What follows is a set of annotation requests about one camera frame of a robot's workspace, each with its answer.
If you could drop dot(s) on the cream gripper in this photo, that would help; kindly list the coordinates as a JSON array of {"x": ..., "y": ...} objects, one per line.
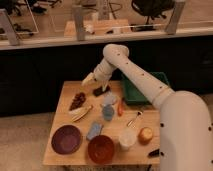
[{"x": 90, "y": 79}]

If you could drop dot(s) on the dark purple grape bunch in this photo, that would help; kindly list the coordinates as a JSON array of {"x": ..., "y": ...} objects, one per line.
[{"x": 78, "y": 101}]

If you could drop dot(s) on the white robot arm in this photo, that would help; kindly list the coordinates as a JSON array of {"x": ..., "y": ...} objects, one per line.
[{"x": 186, "y": 131}]

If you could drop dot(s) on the blue plastic cup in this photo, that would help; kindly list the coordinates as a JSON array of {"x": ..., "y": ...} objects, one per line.
[{"x": 108, "y": 112}]

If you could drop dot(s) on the white plastic cup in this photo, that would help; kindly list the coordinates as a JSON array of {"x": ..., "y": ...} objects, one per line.
[{"x": 127, "y": 139}]

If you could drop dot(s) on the dark brown rectangular block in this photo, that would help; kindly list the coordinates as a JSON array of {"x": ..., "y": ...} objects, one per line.
[{"x": 97, "y": 92}]

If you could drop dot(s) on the clear plastic bag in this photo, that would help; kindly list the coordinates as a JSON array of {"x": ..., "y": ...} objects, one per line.
[{"x": 109, "y": 99}]

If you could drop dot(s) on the orange carrot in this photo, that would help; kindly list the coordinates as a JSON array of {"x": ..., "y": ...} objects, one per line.
[{"x": 120, "y": 108}]

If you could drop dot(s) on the green plastic bin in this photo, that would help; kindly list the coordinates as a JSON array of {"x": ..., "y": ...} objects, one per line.
[{"x": 132, "y": 95}]

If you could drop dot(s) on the blue sponge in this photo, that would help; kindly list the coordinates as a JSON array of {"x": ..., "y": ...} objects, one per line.
[{"x": 94, "y": 130}]

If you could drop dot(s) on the yellow red apple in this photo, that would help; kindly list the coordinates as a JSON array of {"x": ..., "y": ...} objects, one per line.
[{"x": 145, "y": 135}]

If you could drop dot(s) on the red bowl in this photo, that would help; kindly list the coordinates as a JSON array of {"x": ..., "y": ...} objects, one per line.
[{"x": 101, "y": 149}]

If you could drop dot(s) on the purple bowl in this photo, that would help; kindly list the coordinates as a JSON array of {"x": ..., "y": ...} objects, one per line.
[{"x": 66, "y": 139}]

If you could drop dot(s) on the black office chair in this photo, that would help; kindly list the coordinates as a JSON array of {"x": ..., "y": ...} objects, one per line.
[{"x": 152, "y": 9}]

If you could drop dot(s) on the black handled peeler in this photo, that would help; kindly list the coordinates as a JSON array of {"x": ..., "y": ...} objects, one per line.
[{"x": 154, "y": 153}]

